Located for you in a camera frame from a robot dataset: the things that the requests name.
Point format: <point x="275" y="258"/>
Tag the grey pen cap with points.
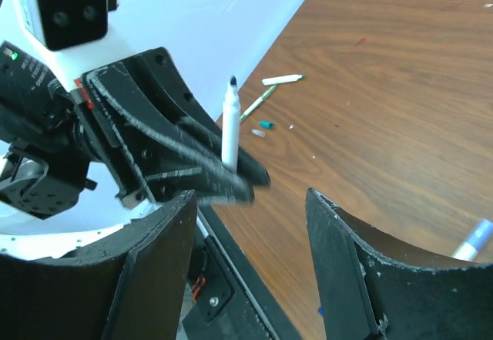
<point x="258" y="133"/>

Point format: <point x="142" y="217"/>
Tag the white marker with purple ink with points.
<point x="475" y="241"/>

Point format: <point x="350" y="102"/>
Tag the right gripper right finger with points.
<point x="375" y="286"/>

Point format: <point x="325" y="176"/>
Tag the white marker green tip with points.
<point x="282" y="79"/>

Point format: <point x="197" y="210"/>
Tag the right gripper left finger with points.
<point x="128" y="285"/>

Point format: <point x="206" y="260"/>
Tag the teal pen cap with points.
<point x="267" y="125"/>

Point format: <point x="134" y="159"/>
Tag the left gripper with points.
<point x="41" y="119"/>

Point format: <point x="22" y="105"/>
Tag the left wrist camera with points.
<point x="72" y="37"/>

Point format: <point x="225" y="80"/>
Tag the thin green white pen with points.
<point x="256" y="103"/>

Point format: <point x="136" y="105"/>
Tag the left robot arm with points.
<point x="45" y="189"/>

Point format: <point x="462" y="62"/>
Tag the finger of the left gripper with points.
<point x="172" y="140"/>
<point x="105" y="90"/>

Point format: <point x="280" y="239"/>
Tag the white marker black tip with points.
<point x="231" y="125"/>

